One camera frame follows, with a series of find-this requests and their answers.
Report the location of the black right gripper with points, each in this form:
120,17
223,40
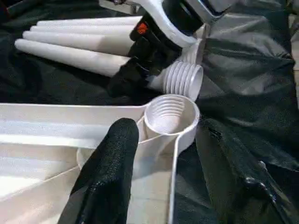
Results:
151,44

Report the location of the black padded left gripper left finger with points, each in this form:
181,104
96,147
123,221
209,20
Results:
109,175

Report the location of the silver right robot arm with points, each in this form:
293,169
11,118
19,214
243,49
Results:
205,9

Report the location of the black mat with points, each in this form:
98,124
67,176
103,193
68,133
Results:
245,70

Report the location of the white plastic table top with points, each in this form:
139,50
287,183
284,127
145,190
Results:
35,112

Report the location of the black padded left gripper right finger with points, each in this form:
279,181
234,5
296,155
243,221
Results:
233,191

